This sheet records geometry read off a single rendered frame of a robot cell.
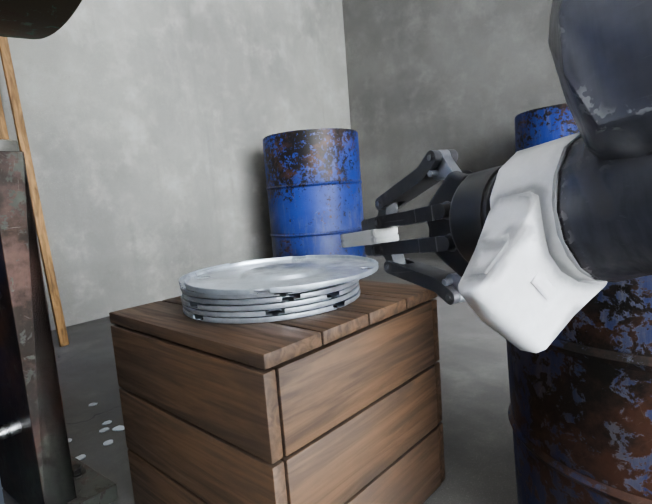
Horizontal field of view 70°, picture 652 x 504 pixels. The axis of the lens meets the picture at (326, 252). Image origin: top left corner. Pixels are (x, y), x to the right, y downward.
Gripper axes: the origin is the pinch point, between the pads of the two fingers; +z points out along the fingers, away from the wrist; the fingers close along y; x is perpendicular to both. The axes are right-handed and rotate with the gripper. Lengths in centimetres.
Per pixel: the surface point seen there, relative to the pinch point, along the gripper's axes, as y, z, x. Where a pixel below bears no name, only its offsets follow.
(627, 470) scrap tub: -28.9, -10.7, -22.2
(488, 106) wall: 79, 190, -231
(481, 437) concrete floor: -44, 30, -40
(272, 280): -4.1, 18.7, 4.6
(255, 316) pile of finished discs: -8.6, 18.9, 7.7
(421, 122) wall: 82, 236, -209
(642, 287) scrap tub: -8.6, -14.7, -22.0
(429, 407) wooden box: -29.2, 19.8, -19.9
